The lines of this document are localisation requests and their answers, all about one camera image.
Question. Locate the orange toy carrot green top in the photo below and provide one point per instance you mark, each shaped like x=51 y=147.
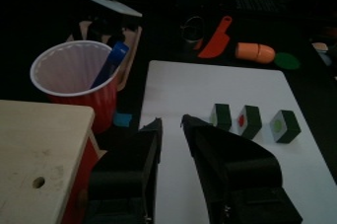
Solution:
x=254 y=52

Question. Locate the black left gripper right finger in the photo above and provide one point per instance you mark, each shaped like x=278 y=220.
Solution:
x=245 y=175

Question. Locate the orange-red toy knife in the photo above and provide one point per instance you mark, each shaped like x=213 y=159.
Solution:
x=217 y=42

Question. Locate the small blue block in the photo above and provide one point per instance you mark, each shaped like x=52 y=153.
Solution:
x=122 y=119

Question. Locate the red plastic cup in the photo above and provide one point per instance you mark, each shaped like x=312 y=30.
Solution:
x=75 y=73

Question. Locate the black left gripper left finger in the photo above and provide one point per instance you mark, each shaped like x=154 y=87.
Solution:
x=126 y=175

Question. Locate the red wooden drawer box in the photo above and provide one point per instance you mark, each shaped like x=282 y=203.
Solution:
x=39 y=155

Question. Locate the white cutting board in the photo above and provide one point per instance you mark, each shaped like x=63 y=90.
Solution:
x=197 y=86

